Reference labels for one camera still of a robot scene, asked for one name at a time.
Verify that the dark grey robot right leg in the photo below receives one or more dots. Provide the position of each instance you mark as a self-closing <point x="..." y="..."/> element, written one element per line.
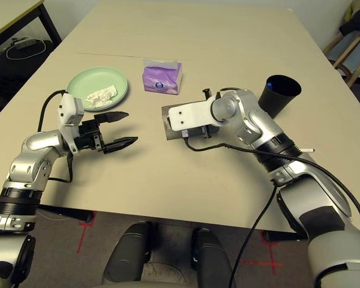
<point x="213" y="261"/>

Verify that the black table foot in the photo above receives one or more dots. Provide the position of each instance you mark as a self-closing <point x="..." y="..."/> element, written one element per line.
<point x="66" y="213"/>
<point x="285" y="236"/>

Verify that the dark grey robot leg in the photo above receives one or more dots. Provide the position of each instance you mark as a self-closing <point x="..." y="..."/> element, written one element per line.
<point x="213" y="261"/>
<point x="129" y="252"/>

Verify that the white tissue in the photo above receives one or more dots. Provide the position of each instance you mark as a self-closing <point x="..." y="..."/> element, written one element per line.
<point x="102" y="96"/>

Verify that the white marker with blue cap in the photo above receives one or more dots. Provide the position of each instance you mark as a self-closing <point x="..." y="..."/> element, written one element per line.
<point x="306" y="149"/>

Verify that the light green plate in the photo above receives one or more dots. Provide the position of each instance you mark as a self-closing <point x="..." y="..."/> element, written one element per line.
<point x="90" y="81"/>

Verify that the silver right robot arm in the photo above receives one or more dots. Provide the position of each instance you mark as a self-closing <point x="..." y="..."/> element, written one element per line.
<point x="258" y="126"/>

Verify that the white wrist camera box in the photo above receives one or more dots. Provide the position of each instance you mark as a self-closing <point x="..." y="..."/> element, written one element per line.
<point x="67" y="111"/>
<point x="192" y="115"/>

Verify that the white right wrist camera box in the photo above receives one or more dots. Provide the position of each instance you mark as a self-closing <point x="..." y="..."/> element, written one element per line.
<point x="192" y="115"/>

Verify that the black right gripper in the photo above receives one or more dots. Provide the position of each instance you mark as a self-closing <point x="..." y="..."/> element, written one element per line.
<point x="205" y="132"/>

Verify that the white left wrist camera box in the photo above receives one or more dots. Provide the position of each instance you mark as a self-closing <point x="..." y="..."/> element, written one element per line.
<point x="67" y="111"/>

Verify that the purple tissue pack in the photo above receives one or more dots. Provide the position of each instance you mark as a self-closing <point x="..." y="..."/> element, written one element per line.
<point x="159" y="78"/>

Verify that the dark grey robot left leg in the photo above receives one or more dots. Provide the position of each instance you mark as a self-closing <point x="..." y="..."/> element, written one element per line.
<point x="129" y="252"/>

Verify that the wooden stool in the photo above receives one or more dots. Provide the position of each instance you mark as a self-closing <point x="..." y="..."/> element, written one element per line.
<point x="345" y="54"/>

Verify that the grey power adapter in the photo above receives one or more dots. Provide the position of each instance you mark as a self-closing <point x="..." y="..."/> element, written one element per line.
<point x="24" y="43"/>

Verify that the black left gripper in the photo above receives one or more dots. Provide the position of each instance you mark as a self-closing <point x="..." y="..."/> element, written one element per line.
<point x="88" y="138"/>

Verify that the beige side table black frame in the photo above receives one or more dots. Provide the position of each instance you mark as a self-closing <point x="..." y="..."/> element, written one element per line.
<point x="6" y="15"/>

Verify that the black plastic cup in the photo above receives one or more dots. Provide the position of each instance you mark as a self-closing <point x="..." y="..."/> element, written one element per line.
<point x="276" y="102"/>

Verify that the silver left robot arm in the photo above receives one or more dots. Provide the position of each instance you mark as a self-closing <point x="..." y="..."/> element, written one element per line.
<point x="33" y="162"/>

